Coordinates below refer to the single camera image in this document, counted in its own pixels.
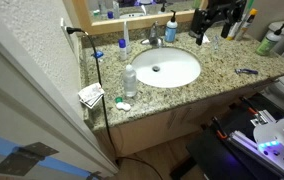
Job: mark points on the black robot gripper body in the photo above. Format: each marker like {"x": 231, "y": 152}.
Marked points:
{"x": 230, "y": 10}

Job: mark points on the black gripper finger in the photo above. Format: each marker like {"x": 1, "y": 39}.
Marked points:
{"x": 200, "y": 23}
{"x": 226, "y": 30}

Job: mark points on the green pump soap bottle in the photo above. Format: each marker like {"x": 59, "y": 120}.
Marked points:
{"x": 267, "y": 45}

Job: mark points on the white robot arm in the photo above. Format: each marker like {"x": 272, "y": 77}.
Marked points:
{"x": 282, "y": 143}

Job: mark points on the sunscreen spray bottle orange cap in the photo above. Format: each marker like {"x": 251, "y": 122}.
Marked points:
{"x": 247, "y": 23}

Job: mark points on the blue pump soap bottle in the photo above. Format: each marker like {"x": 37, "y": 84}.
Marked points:
{"x": 170, "y": 31}

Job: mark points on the small white bottle blue cap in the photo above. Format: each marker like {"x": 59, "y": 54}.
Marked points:
{"x": 122, "y": 51}

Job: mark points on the clear plastic bottle white cap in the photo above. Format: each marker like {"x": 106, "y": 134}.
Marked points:
{"x": 129, "y": 83}

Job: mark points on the white lotion tube yellow cap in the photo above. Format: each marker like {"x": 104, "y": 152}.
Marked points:
{"x": 234, "y": 31}

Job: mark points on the small clear glass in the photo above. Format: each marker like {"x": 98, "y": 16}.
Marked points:
{"x": 216, "y": 42}

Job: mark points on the blue razor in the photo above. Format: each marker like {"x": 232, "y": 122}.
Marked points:
{"x": 246, "y": 71}

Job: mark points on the chrome sink faucet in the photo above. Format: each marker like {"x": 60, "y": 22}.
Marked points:
{"x": 153, "y": 36}

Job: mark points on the white oval sink basin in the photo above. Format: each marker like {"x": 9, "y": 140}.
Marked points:
{"x": 172, "y": 71}

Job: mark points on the white toothbrush upright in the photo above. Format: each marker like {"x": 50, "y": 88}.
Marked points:
{"x": 126, "y": 36}

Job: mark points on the black orange clamp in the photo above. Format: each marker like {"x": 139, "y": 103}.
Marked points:
{"x": 250, "y": 106}
{"x": 219, "y": 128}

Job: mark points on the small blue floss container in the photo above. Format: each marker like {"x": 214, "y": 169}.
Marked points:
{"x": 98, "y": 54}

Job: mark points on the white green contact lens case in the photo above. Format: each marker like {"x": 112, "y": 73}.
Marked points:
{"x": 123, "y": 106}

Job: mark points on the wooden vanity cabinet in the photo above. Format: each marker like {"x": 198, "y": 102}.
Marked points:
{"x": 148, "y": 130}

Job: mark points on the black robot cart platform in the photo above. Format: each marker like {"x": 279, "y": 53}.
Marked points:
{"x": 212, "y": 156}

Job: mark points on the stack of paper cards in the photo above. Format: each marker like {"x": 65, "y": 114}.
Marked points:
{"x": 90, "y": 95}

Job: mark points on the white door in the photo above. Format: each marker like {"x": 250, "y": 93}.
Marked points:
{"x": 22, "y": 110}

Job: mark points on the dark metal door hinge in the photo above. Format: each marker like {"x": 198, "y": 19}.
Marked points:
{"x": 22, "y": 158}

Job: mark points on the wood framed wall mirror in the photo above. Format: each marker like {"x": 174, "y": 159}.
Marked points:
{"x": 128, "y": 24}

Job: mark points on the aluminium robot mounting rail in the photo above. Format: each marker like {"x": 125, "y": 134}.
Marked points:
{"x": 248, "y": 146}

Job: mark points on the white wall outlet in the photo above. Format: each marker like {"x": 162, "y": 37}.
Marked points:
{"x": 65, "y": 33}

